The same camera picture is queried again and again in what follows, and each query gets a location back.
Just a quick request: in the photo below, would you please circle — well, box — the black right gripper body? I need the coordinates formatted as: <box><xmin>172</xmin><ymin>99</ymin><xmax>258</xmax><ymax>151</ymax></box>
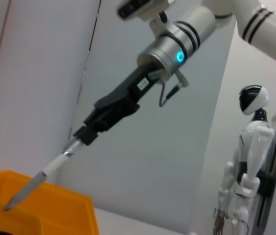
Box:
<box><xmin>93</xmin><ymin>63</ymin><xmax>165</xmax><ymax>123</ymax></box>

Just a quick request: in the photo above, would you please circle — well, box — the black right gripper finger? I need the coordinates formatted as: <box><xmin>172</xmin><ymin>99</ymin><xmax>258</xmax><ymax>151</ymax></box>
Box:
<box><xmin>73</xmin><ymin>107</ymin><xmax>119</xmax><ymax>146</ymax></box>

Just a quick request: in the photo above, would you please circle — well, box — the silver ballpoint pen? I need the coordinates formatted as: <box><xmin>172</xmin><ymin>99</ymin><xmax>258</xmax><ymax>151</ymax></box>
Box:
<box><xmin>4</xmin><ymin>138</ymin><xmax>84</xmax><ymax>212</ymax></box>

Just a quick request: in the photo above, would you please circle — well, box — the yellow plastic bin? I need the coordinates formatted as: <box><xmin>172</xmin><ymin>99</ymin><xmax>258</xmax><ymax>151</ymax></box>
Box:
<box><xmin>0</xmin><ymin>170</ymin><xmax>100</xmax><ymax>235</ymax></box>

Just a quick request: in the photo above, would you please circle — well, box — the white humanoid robot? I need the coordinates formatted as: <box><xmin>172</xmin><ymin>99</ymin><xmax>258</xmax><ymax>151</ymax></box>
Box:
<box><xmin>212</xmin><ymin>85</ymin><xmax>275</xmax><ymax>235</ymax></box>

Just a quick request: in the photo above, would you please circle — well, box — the grey right wrist cable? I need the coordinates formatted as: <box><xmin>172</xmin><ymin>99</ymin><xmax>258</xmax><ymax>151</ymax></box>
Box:
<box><xmin>158</xmin><ymin>70</ymin><xmax>190</xmax><ymax>108</ymax></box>

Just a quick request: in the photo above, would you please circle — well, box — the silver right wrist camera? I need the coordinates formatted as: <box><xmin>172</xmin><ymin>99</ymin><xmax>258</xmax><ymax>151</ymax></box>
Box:
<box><xmin>115</xmin><ymin>0</ymin><xmax>177</xmax><ymax>22</ymax></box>

